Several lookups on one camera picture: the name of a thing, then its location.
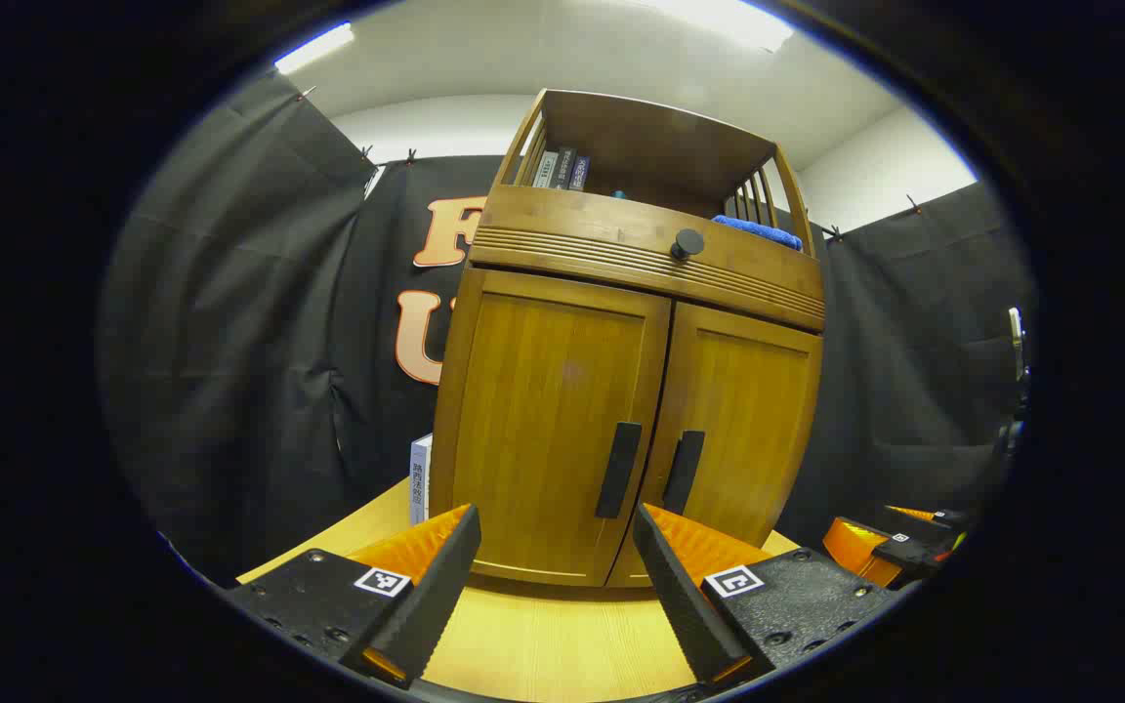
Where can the blue book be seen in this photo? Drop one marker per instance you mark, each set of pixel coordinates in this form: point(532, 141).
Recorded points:
point(579, 173)

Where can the ceiling light panel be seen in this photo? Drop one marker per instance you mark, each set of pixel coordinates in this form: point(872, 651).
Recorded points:
point(313, 49)

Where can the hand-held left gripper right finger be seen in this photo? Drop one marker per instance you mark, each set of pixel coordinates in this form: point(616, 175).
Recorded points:
point(685, 596)

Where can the grey book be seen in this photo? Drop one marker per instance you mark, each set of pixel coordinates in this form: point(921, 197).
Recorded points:
point(543, 169)

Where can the blue folded towel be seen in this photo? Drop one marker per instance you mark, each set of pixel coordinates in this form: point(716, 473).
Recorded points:
point(758, 231)

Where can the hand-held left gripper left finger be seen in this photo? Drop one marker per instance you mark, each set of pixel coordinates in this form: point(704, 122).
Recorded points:
point(431, 596)

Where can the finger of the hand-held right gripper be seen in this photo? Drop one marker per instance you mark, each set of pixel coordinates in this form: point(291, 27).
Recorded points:
point(938, 520)
point(860, 549)

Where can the white printed box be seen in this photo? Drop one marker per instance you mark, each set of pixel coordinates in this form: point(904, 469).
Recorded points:
point(420, 483)

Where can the wooden shoe cabinet door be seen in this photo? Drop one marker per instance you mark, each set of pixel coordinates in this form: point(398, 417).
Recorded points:
point(758, 430)
point(533, 410)

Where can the black round drawer knob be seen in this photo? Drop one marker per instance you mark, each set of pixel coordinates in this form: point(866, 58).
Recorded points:
point(687, 244)

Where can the black backdrop cloth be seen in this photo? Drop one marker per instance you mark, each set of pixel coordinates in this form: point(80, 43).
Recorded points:
point(230, 342)

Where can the wooden double-door shoe cabinet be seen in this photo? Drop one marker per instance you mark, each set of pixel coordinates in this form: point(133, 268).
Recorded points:
point(621, 229)

